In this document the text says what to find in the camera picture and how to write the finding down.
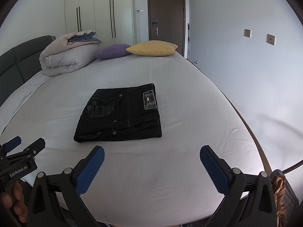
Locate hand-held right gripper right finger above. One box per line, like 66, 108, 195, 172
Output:
199, 145, 277, 227

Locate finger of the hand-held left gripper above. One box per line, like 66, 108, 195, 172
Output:
9, 138, 46, 161
0, 136, 22, 158

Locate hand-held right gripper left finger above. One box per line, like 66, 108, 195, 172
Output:
27, 145, 106, 227

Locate black denim pants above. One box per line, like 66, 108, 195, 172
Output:
73, 83, 162, 143

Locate person's left hand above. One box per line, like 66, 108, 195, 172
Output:
0, 181, 29, 224

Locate brown cloth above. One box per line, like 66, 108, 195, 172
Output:
271, 173, 288, 227

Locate grey padded headboard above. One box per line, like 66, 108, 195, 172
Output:
0, 35, 56, 95

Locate grey mesh basket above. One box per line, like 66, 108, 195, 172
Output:
282, 180, 300, 218

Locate folded beige duvet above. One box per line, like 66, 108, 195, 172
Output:
39, 30, 103, 77

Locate bed with white sheet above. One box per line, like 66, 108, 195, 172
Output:
0, 50, 271, 226

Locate purple pillow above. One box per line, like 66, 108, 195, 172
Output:
93, 44, 132, 60

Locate yellow pillow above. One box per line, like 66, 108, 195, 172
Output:
126, 40, 178, 57

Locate cream wardrobe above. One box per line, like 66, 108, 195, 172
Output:
64, 0, 135, 46

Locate brown door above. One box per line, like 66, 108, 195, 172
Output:
147, 0, 186, 57

